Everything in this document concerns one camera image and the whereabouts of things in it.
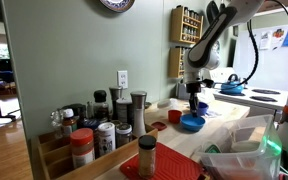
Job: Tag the red lid spice jar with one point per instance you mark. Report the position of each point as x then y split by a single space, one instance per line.
82 146

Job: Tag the light blue plastic bowl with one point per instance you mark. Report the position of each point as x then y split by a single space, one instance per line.
192 124

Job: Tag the wooden spice rack with jars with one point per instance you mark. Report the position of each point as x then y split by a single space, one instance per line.
175 26
174 63

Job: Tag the white fridge with magnets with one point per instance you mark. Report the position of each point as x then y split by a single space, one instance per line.
274 66

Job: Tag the orange plastic cup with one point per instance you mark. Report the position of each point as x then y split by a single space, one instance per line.
174 117

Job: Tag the white cap red sauce bottle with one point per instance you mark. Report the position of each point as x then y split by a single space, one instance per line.
69 123

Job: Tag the black cap glass bottle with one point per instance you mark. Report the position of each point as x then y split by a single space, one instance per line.
100 105

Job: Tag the clear glass bottle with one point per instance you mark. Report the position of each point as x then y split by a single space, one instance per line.
56 121

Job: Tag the small white crumpled cloth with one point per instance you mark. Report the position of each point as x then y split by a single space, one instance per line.
214 114

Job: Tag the white printed spice shaker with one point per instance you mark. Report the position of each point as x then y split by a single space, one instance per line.
106 138

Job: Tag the silver lid glass jar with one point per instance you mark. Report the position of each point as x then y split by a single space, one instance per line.
123 135

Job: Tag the wooden organizer tray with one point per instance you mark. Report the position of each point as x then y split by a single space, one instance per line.
114 160

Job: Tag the grey lid seasoning jar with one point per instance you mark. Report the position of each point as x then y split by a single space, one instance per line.
123 110

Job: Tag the black hanging frying pan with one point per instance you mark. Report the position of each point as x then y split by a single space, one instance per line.
212 10

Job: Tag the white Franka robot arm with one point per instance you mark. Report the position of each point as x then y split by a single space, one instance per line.
217 30

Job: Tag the white electric stove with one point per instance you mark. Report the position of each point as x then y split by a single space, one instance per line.
247 96

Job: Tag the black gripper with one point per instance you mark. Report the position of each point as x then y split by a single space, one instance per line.
194 90

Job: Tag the red silicone mat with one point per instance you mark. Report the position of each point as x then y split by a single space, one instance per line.
174 165

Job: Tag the tall steel pepper grinder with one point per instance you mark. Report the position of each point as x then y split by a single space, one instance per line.
139 113

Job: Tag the black lid spice jar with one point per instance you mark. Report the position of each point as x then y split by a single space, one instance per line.
147 156

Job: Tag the dark steel pepper grinder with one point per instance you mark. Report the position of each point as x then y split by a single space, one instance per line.
115 96

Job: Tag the white wall power outlet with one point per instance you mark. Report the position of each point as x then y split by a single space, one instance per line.
122 79

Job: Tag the pale blue tissue box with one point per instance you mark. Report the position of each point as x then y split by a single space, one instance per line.
180 91

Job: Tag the clear plastic storage container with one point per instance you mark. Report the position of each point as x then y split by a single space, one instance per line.
240 160

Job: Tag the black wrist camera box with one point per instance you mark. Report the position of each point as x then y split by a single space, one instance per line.
208 83

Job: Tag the clear lidded plastic tub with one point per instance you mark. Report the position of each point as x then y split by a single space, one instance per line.
165 103

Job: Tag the small red square lid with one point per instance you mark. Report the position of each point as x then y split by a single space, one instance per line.
158 126

